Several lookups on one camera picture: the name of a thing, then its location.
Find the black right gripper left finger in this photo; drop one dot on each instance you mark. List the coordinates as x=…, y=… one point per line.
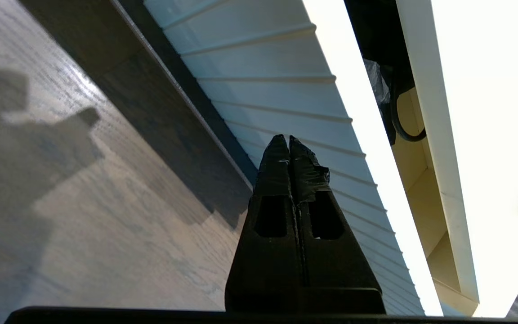
x=268, y=261

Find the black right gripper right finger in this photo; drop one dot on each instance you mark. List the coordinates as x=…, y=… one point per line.
x=335, y=270

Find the white cabinet drawer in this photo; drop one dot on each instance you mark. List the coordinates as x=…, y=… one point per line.
x=277, y=67

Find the black umbrella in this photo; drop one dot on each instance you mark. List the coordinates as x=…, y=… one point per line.
x=376, y=36

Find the white tv cabinet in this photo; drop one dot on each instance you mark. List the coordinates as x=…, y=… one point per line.
x=488, y=112

